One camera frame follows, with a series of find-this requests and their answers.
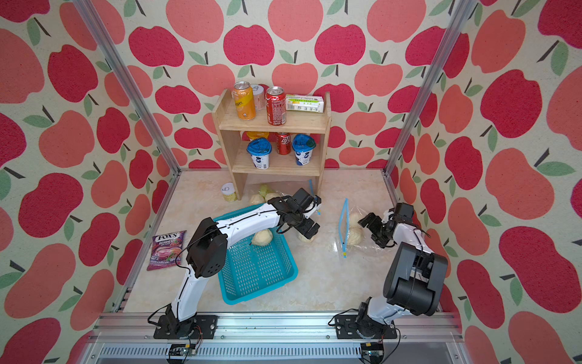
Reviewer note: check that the red cola can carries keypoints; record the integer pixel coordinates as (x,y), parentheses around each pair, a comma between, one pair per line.
(276,105)

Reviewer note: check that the orange soda can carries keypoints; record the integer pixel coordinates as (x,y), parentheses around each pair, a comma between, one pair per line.
(243,98)

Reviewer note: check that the teal plastic basket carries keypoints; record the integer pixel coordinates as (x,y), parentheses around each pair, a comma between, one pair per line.
(251,271)

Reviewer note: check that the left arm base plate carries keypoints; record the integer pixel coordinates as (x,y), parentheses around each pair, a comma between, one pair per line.
(199,326)

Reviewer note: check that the yellow cup lower shelf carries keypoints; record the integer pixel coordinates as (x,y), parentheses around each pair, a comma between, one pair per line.
(254,135)

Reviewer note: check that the small red can lower shelf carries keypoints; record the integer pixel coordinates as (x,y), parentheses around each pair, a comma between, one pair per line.
(283,143)

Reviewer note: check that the pink can behind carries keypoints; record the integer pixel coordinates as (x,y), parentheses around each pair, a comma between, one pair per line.
(259,96)

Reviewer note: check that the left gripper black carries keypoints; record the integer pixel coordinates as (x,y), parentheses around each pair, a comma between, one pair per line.
(305,229)

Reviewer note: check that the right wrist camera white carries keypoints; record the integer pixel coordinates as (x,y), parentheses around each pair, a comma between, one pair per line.
(391,219)

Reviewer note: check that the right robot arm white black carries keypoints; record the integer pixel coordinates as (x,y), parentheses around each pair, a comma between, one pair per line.
(414,282)

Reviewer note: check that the blue-lid yogurt cup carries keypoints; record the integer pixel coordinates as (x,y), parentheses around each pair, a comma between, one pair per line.
(303,146)
(260,150)

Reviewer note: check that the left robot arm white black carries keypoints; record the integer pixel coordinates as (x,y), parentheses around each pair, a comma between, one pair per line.
(207,253)

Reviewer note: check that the right blue-lid yogurt cup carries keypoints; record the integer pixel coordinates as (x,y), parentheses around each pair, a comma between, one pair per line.
(303,146)

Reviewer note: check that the left blue-lid yogurt cup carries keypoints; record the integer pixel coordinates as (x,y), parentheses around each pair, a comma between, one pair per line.
(260,150)

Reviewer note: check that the white green box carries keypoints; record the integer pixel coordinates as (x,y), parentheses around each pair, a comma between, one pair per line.
(301,103)

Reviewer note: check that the pale pear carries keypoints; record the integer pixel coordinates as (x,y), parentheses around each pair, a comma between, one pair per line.
(355,236)
(262,238)
(354,218)

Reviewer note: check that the purple candy packet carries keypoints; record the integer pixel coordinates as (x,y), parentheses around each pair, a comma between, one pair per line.
(166,250)

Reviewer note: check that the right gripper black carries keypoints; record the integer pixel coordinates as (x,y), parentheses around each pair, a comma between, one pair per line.
(370,220)

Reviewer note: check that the clear zip-top bag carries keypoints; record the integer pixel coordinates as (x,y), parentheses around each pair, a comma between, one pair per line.
(272,196)
(335,228)

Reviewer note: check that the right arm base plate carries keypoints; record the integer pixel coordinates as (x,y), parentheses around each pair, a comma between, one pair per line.
(355,327)

